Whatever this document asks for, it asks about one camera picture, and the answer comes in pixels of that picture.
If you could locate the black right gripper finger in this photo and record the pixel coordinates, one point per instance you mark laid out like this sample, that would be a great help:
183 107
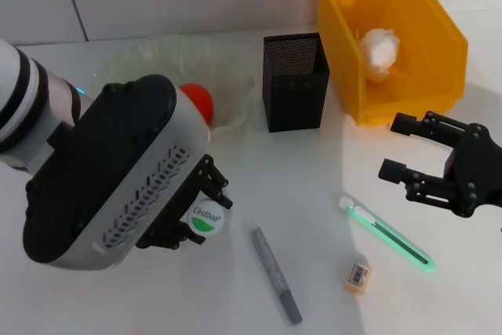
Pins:
392 171
404 124

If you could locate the wavy clear glass fruit bowl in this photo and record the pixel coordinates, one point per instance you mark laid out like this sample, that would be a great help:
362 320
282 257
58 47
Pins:
188 52

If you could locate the red-orange fruit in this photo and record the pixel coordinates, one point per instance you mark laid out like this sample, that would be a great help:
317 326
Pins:
202 101

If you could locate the grey marker pen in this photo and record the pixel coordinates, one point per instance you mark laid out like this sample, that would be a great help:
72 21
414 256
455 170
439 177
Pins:
274 268

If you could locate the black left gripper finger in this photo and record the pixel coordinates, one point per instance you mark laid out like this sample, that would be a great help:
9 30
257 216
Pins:
217 186
172 239

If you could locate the green and white pen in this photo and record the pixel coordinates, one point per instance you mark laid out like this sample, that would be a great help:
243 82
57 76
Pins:
388 237

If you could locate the small beige eraser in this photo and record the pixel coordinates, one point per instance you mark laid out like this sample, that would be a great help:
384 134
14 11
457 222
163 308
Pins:
357 277

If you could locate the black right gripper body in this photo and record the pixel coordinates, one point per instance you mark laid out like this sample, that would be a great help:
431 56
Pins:
478 170

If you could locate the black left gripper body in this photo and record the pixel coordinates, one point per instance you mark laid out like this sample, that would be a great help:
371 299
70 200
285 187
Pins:
182 205

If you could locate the white paper ball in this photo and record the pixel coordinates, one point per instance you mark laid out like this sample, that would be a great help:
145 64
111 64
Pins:
378 50

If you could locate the black mesh pen holder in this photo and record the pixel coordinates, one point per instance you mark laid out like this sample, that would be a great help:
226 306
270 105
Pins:
294 107

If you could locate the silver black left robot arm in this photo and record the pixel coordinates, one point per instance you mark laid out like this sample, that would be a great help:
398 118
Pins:
117 154

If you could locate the clear water bottle green label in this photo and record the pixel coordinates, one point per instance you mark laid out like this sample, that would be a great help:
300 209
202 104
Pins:
206 217

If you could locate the yellow plastic bin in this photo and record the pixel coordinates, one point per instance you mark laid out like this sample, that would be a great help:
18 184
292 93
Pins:
345 60

